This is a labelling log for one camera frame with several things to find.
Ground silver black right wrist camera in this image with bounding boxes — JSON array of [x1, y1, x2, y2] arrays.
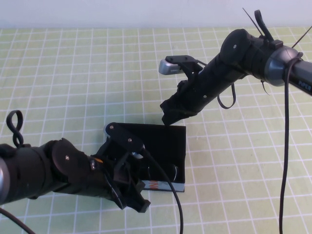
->
[[158, 59, 184, 76]]

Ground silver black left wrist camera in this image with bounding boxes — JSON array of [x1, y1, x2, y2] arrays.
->
[[104, 125, 146, 159]]

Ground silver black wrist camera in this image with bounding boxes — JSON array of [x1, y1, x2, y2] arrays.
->
[[104, 125, 146, 159], [158, 59, 184, 76]]

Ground green white checked tablecloth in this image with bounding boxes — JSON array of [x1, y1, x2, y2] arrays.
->
[[0, 28, 312, 234]]

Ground black zip tie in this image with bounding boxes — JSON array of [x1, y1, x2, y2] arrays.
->
[[292, 25, 312, 49], [242, 7, 264, 37], [259, 81, 270, 97]]

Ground black left camera bracket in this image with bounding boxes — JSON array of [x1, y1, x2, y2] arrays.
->
[[97, 123, 145, 171]]

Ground black left camera cable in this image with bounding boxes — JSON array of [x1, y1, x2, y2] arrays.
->
[[0, 110, 184, 234]]

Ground black camera bracket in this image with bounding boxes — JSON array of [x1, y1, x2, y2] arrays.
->
[[165, 55, 207, 82], [97, 123, 145, 171]]

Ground black camera cable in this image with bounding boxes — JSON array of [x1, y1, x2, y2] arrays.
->
[[195, 9, 304, 234], [0, 110, 184, 234]]

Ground black framed glasses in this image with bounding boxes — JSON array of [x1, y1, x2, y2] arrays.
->
[[140, 163, 181, 183]]

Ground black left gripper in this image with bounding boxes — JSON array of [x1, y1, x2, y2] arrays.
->
[[91, 151, 151, 214]]

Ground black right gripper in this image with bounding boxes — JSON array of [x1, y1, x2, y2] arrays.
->
[[160, 72, 213, 126]]

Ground black right camera cable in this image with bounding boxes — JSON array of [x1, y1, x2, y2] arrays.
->
[[195, 9, 304, 234]]

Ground black glasses case printed side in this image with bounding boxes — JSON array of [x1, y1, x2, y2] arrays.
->
[[103, 123, 187, 193]]

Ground black right camera bracket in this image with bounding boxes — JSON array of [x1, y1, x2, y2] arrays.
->
[[165, 55, 207, 82]]

